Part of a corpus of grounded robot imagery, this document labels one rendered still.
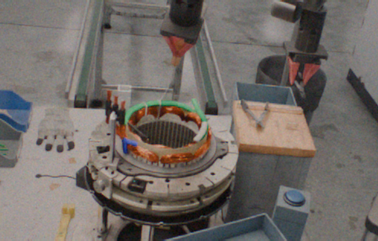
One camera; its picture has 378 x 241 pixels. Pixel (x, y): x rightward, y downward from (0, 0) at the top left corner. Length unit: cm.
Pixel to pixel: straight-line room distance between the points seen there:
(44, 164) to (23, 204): 17
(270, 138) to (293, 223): 23
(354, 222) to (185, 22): 203
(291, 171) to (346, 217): 152
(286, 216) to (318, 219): 159
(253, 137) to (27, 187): 63
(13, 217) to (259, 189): 62
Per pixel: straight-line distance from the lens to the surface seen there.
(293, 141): 127
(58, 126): 169
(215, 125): 121
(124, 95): 113
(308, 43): 122
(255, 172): 128
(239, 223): 102
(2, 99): 180
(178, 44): 98
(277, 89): 150
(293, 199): 113
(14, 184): 152
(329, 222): 273
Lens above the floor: 175
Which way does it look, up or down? 29 degrees down
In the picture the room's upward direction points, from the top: 11 degrees clockwise
